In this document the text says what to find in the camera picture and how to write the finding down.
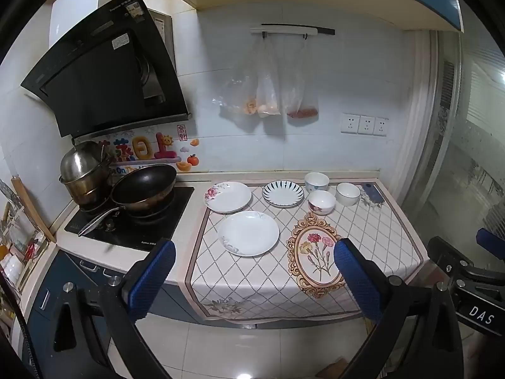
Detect white plate grey floral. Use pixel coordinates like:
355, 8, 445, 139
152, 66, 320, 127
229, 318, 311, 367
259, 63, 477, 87
218, 211, 280, 257

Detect blue striped plate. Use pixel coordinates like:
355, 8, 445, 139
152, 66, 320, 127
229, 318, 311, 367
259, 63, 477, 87
262, 180, 305, 208

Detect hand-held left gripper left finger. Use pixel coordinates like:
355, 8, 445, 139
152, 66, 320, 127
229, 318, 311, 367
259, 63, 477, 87
45, 239, 177, 379

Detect black wok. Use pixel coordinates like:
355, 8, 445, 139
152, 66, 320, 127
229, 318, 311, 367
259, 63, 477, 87
78, 164, 177, 238

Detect clear plastic bag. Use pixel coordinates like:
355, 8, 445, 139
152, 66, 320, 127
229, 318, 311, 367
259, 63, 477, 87
281, 36, 319, 119
212, 36, 262, 117
256, 39, 282, 118

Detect brown cardboard piece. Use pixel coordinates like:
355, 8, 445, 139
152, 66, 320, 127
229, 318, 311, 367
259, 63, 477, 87
317, 357, 348, 379

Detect red patterned bowl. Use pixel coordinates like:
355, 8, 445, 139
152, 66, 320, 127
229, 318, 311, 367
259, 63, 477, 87
308, 190, 335, 216

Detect polka dot bowl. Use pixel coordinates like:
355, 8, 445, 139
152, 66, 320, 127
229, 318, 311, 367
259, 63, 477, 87
304, 172, 330, 194

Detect floral diamond pattern tablecloth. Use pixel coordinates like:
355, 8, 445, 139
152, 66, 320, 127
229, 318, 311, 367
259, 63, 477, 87
185, 183, 429, 321

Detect colourful wall sticker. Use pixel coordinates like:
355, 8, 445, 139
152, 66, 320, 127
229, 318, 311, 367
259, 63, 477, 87
75, 125, 200, 174

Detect black glass cooktop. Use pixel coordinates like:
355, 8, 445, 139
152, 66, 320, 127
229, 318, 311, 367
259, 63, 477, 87
64, 186, 195, 252

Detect blue base cabinet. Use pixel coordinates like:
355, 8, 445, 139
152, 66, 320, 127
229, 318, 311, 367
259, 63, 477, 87
24, 250, 200, 364

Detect black cable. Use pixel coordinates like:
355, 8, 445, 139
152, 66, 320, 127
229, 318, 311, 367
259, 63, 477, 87
0, 276, 44, 379

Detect wire kitchen rack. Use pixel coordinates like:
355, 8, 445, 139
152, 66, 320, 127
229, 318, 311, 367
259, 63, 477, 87
0, 182, 50, 290

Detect black wall hook rail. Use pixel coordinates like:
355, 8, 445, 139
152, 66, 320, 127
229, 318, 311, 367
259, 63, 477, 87
250, 23, 336, 38

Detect steel pot lid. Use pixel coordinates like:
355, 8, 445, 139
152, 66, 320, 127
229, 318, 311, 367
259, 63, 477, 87
60, 141, 106, 184

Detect dark blue smartphone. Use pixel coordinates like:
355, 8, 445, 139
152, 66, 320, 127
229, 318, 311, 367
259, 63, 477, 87
362, 183, 383, 205

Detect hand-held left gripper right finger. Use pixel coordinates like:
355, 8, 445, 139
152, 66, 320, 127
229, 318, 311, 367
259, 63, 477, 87
333, 238, 464, 379

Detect steel stockpot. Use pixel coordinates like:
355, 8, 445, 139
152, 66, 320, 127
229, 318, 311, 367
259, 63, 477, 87
59, 158, 116, 207

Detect white bowl dark rim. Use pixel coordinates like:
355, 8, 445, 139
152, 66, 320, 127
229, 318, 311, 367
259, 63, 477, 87
336, 182, 361, 207

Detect frosted glass sliding door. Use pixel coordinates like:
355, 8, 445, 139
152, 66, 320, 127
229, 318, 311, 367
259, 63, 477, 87
402, 29, 505, 253

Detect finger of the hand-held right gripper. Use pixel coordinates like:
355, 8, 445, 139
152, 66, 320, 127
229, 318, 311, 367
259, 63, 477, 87
427, 236, 474, 281
475, 228, 505, 262

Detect white hood duct cover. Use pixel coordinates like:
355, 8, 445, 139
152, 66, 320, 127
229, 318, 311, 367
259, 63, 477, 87
49, 0, 119, 48

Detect wooden rolling pin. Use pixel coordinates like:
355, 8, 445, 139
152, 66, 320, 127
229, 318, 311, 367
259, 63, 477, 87
11, 176, 56, 243

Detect rose print plate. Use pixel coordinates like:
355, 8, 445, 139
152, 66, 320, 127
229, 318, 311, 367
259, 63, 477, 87
204, 182, 252, 214

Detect black range hood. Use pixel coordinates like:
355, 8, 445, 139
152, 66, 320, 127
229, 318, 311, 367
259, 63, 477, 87
21, 0, 193, 139

